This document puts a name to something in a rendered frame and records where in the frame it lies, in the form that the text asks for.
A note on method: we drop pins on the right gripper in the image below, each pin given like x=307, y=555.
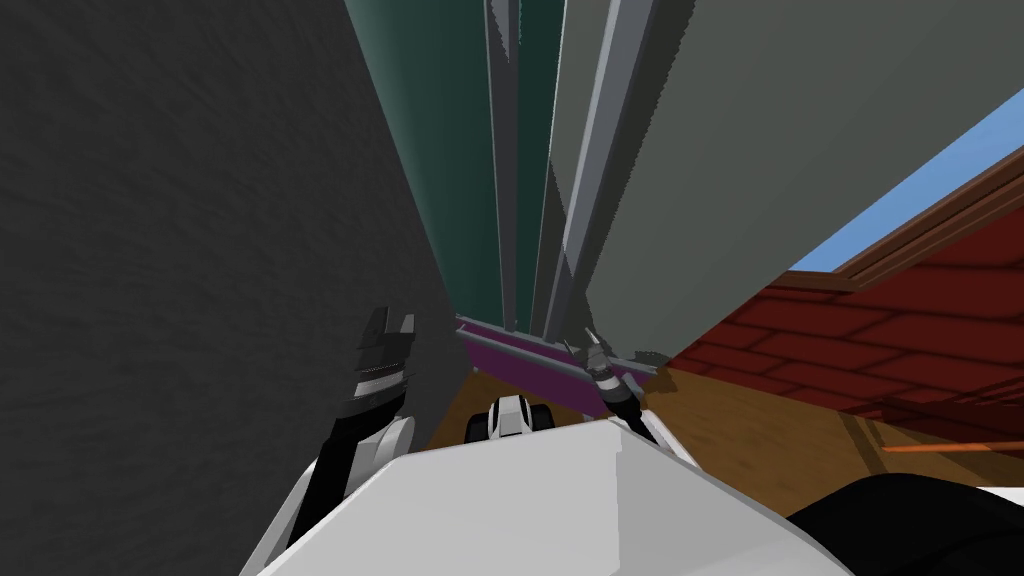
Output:
x=598, y=360

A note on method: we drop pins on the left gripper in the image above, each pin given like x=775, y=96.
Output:
x=382, y=352

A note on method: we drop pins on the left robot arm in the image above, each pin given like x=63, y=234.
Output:
x=344, y=448

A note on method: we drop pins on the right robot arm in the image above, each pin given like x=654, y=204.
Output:
x=920, y=528

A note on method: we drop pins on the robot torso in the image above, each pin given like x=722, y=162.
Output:
x=552, y=504

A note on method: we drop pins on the dark teal door leaf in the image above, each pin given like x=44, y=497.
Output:
x=448, y=160

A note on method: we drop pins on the brown framed window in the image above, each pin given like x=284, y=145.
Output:
x=920, y=184

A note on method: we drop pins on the purple panel with grey rail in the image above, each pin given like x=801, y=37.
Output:
x=524, y=370

